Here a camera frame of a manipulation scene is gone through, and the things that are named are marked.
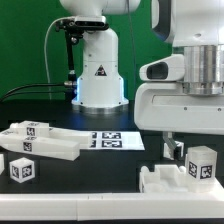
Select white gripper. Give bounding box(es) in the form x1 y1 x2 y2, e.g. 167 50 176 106
134 82 224 160

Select white chair seat part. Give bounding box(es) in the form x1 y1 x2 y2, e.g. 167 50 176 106
137 163 214 194

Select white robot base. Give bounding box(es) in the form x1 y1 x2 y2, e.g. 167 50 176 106
60 0 129 114

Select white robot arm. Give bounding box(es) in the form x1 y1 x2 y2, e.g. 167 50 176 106
134 0 224 158

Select long white chair back part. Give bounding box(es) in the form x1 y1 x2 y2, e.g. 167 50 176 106
0 134 80 161

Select white tagged chair part rear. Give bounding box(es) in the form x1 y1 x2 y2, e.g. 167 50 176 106
10 121 92 149

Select small white tagged cube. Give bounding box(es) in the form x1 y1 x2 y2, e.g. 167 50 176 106
163 141 184 160

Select paper sheet with tags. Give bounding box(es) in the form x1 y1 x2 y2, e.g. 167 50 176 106
87 131 145 151

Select white tagged cube left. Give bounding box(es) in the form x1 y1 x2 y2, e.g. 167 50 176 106
9 157 35 183

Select white part at left edge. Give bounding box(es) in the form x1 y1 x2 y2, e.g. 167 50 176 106
0 154 5 175

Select white L-shaped fence frame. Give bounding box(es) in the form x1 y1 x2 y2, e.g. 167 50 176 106
0 183 224 221

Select black cables at base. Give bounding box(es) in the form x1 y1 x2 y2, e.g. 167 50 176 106
0 81 78 103

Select black camera on stand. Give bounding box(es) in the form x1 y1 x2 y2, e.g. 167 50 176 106
55 16 109 100

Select grey camera cable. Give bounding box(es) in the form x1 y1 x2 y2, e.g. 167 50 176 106
43 16 75 100

